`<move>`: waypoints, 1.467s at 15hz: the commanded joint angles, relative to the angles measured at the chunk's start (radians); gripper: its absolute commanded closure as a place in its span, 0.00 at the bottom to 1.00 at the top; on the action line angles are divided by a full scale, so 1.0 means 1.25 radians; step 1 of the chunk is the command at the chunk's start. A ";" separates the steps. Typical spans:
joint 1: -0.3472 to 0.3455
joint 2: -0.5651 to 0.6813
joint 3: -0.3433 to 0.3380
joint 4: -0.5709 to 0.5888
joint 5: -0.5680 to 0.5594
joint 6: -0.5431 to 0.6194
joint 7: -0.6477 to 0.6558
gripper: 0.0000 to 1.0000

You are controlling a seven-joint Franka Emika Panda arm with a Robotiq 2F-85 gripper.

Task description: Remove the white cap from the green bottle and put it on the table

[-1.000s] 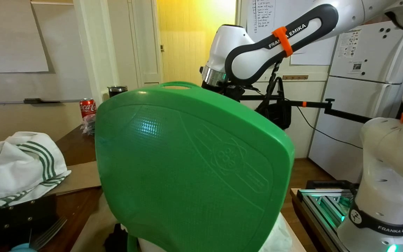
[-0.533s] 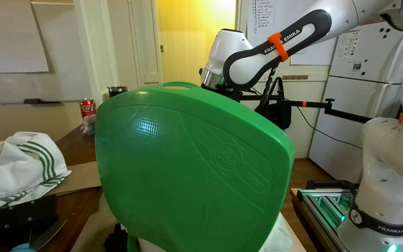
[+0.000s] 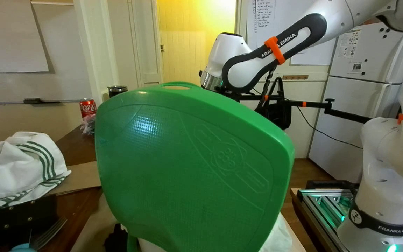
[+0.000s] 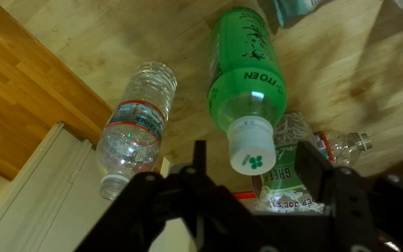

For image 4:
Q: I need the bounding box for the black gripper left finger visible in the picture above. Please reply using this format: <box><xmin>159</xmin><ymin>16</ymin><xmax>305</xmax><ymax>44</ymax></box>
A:
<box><xmin>74</xmin><ymin>138</ymin><xmax>260</xmax><ymax>252</ymax></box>

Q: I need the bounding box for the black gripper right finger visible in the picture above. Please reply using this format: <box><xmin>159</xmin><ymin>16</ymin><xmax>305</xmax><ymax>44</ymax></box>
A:
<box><xmin>295</xmin><ymin>139</ymin><xmax>403</xmax><ymax>252</ymax></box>

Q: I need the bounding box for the small clear plastic bottle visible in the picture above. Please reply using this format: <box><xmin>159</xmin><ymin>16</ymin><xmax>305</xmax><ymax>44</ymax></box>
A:
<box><xmin>312</xmin><ymin>130</ymin><xmax>375</xmax><ymax>167</ymax></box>

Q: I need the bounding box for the clear water bottle red label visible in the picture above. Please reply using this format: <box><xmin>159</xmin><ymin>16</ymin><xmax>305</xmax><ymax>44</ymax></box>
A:
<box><xmin>95</xmin><ymin>60</ymin><xmax>179</xmax><ymax>202</ymax></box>

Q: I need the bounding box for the green plastic bottle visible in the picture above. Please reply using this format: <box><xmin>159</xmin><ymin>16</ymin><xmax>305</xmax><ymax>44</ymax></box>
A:
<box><xmin>205</xmin><ymin>5</ymin><xmax>288</xmax><ymax>141</ymax></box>

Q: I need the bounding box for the green clear snack bag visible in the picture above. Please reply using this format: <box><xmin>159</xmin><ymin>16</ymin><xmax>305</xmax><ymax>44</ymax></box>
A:
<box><xmin>250</xmin><ymin>110</ymin><xmax>324</xmax><ymax>215</ymax></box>

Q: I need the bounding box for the white panelled cabinet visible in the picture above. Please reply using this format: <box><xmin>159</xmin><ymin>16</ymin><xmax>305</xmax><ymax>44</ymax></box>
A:
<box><xmin>0</xmin><ymin>121</ymin><xmax>194</xmax><ymax>252</ymax></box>

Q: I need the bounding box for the teal white snack packet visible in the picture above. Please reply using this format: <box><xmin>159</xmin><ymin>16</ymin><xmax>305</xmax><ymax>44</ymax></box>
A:
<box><xmin>268</xmin><ymin>0</ymin><xmax>324</xmax><ymax>29</ymax></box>

